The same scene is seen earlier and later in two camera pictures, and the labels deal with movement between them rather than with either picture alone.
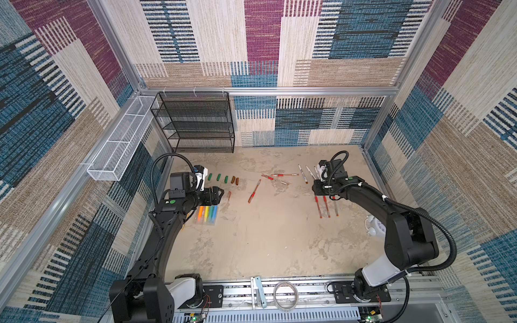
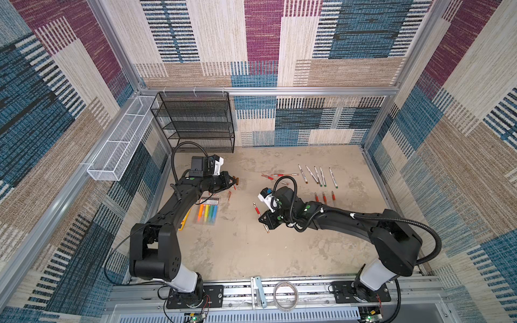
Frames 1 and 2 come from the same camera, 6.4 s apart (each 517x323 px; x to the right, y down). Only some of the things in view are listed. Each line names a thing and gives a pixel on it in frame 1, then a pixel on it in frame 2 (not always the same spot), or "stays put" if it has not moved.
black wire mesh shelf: [196, 121] stays put
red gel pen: [254, 192] → [258, 212]
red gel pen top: [281, 175] stays put
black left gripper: [215, 198] → [225, 177]
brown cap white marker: [303, 173] stays put
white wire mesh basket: [106, 165] stays put
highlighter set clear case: [206, 214] stays put
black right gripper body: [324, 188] → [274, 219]
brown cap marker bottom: [310, 172] stays put
